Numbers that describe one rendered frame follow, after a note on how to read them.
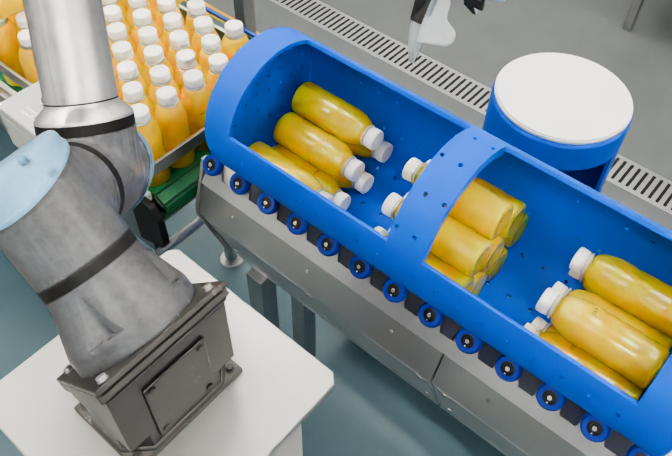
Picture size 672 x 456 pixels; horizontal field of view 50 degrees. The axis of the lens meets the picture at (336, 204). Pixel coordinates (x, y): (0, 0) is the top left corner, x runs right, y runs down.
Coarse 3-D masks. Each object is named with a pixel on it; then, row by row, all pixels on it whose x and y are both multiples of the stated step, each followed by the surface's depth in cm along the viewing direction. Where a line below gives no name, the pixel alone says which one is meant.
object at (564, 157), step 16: (496, 112) 144; (496, 128) 146; (512, 128) 141; (512, 144) 143; (528, 144) 140; (544, 144) 138; (560, 144) 137; (592, 144) 137; (608, 144) 138; (544, 160) 141; (560, 160) 140; (576, 160) 139; (592, 160) 140; (608, 160) 146; (576, 176) 172; (592, 176) 165
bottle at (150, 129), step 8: (152, 120) 135; (144, 128) 134; (152, 128) 135; (160, 128) 138; (144, 136) 134; (152, 136) 135; (160, 136) 137; (152, 144) 136; (160, 144) 138; (152, 152) 138; (160, 152) 139; (168, 168) 144; (160, 176) 143; (168, 176) 145; (152, 184) 144; (160, 184) 144
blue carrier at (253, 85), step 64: (256, 64) 119; (320, 64) 138; (256, 128) 137; (384, 128) 136; (448, 128) 124; (384, 192) 135; (448, 192) 103; (512, 192) 123; (576, 192) 112; (384, 256) 110; (512, 256) 125; (640, 256) 113; (512, 320) 99; (576, 384) 97
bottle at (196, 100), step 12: (204, 84) 141; (180, 96) 143; (192, 96) 141; (204, 96) 142; (192, 108) 142; (204, 108) 143; (192, 120) 145; (204, 120) 145; (192, 132) 147; (204, 144) 150
